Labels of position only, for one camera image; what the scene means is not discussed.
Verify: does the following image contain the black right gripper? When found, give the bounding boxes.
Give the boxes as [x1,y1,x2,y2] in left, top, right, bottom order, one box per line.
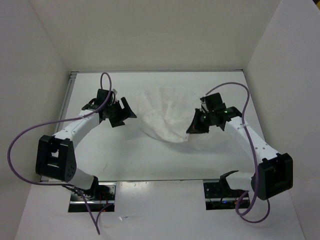
[186,107,215,134]

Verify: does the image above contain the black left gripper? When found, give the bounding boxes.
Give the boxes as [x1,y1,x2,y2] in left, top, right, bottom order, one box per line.
[106,97,137,128]

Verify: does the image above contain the white pleated skirt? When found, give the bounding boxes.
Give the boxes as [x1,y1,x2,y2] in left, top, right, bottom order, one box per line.
[135,86,200,144]

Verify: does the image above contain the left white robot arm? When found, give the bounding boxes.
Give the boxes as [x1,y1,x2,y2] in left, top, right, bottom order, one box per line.
[35,88,136,200]

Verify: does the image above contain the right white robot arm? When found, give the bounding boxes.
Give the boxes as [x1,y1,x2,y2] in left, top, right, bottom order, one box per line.
[186,107,294,201]

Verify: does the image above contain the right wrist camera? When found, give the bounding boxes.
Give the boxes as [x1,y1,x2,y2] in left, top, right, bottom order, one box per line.
[200,92,226,112]

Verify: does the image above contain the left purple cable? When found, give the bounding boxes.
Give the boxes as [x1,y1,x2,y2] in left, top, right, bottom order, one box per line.
[7,72,113,236]

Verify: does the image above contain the purple cable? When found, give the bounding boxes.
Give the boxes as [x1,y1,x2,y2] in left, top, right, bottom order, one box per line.
[7,72,113,236]
[204,82,272,223]

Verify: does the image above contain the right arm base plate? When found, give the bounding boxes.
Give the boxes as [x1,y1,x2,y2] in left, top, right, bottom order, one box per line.
[203,181,244,211]

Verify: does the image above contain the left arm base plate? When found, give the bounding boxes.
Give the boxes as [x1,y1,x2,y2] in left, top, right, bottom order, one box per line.
[68,181,117,213]

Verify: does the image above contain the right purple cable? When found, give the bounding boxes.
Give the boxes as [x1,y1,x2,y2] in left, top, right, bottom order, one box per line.
[204,82,272,223]

